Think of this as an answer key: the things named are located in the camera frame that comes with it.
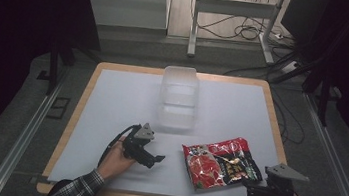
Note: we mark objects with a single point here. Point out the red snack packet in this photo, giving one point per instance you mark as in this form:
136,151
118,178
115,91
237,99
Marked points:
218,164

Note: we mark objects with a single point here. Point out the white metal stand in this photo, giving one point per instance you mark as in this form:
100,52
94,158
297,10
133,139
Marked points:
237,8

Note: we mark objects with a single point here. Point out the white power strip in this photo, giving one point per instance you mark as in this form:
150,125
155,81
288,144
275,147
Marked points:
290,67

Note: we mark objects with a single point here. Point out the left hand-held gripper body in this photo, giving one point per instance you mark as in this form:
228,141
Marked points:
134,145

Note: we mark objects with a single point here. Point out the black stand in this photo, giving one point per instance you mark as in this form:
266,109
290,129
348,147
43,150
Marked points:
54,63
324,96

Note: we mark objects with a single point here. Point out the clear plastic container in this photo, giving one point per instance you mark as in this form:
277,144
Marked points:
178,98

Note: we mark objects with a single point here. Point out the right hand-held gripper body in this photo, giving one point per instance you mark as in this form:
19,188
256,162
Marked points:
280,190

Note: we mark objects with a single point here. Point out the person's left hand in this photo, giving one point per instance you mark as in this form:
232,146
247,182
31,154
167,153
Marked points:
116,161

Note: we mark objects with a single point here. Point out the black floor socket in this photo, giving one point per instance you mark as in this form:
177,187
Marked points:
58,108

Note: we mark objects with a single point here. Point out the grey cabinet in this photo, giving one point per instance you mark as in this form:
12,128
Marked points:
125,3

